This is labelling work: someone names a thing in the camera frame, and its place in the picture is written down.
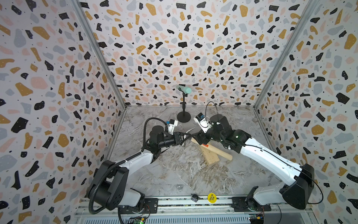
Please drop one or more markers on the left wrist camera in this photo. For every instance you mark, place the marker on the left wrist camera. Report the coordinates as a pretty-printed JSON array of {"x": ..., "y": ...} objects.
[{"x": 171, "y": 125}]

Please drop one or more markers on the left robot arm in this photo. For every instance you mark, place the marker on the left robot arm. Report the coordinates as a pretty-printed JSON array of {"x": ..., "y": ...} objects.
[{"x": 108, "y": 190}]

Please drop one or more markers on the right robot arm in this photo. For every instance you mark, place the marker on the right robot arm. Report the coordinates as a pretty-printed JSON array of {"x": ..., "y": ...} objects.
[{"x": 297, "y": 181}]

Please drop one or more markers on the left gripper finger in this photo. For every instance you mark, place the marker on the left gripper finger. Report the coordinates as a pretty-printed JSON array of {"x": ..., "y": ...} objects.
[
  {"x": 186, "y": 134},
  {"x": 185, "y": 140}
]

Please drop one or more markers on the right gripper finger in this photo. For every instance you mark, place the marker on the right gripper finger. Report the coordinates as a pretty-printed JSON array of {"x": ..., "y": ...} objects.
[
  {"x": 196, "y": 135},
  {"x": 200, "y": 141}
]

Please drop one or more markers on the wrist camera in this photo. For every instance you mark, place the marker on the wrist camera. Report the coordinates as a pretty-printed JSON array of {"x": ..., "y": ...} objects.
[
  {"x": 201, "y": 120},
  {"x": 171, "y": 125}
]

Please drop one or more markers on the wooden block with nails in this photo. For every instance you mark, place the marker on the wooden block with nails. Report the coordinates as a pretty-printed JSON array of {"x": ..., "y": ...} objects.
[{"x": 210, "y": 157}]

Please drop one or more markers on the wooden handle claw hammer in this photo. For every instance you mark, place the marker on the wooden handle claw hammer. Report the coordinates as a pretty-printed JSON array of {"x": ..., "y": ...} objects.
[{"x": 220, "y": 153}]

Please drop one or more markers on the yellow round sticker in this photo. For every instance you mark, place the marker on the yellow round sticker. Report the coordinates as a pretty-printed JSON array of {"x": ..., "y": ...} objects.
[{"x": 212, "y": 198}]

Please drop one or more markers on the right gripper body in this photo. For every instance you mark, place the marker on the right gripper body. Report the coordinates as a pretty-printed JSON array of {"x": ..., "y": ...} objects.
[{"x": 207, "y": 137}]

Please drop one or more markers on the black knob on rail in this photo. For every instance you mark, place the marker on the black knob on rail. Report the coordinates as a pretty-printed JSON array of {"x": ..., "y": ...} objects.
[{"x": 195, "y": 197}]

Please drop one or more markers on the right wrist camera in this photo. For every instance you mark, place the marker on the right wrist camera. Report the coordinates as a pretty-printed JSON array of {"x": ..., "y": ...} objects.
[{"x": 201, "y": 120}]

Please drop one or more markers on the microphone on black stand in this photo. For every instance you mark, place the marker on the microphone on black stand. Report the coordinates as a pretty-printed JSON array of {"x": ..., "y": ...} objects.
[{"x": 184, "y": 116}]

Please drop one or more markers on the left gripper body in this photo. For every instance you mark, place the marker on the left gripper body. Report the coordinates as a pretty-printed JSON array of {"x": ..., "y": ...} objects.
[{"x": 177, "y": 139}]

